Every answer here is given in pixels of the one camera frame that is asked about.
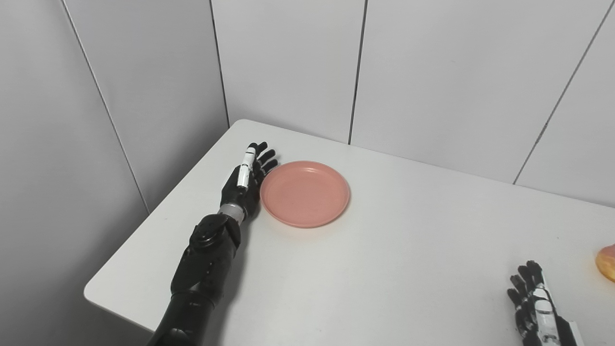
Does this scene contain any cream puff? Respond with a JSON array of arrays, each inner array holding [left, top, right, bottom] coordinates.
[[595, 244, 615, 283]]

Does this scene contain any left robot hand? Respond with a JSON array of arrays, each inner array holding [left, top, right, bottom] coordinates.
[[220, 141, 279, 216]]

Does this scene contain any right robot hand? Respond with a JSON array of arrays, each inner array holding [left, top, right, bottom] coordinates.
[[507, 260, 585, 346]]

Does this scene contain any pink round plate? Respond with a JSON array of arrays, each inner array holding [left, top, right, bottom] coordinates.
[[259, 161, 351, 229]]

